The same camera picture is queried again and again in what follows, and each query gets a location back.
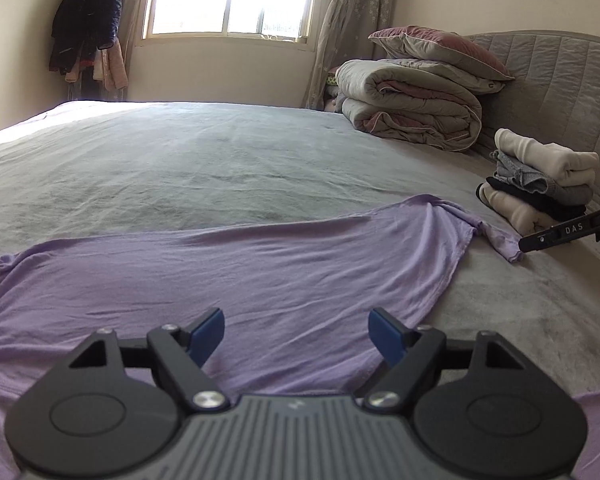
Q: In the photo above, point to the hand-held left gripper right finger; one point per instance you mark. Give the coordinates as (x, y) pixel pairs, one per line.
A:
(385, 335)

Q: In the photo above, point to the hanging dark jacket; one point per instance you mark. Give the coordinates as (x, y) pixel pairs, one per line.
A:
(85, 15)

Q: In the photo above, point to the grey quilted headboard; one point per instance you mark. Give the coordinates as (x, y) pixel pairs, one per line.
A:
(555, 85)

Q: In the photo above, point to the purple shirt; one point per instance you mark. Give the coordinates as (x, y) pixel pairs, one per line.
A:
(230, 285)

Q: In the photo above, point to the folded black garment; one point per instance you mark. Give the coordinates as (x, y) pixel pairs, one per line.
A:
(530, 199)

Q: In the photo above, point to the pile of small cloths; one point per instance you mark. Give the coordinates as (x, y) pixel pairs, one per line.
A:
(332, 92)

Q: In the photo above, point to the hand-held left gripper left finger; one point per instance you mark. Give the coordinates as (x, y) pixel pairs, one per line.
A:
(207, 335)

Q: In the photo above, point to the hanging pink clothes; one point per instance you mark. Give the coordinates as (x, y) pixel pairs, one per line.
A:
(112, 67)

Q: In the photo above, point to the grey pink pillow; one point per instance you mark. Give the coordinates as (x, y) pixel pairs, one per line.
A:
(440, 55)

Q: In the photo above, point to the folded grey pink quilt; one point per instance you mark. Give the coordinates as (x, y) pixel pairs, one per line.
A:
(405, 100)

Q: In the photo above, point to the folded white garment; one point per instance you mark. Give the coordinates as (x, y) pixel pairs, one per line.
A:
(545, 157)

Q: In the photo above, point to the folded beige garment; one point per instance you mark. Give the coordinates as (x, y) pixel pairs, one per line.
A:
(515, 215)

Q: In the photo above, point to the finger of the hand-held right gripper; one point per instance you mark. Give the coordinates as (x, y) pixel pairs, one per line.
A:
(555, 235)

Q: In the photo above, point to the folded grey sweater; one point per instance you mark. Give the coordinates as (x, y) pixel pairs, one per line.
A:
(535, 182)

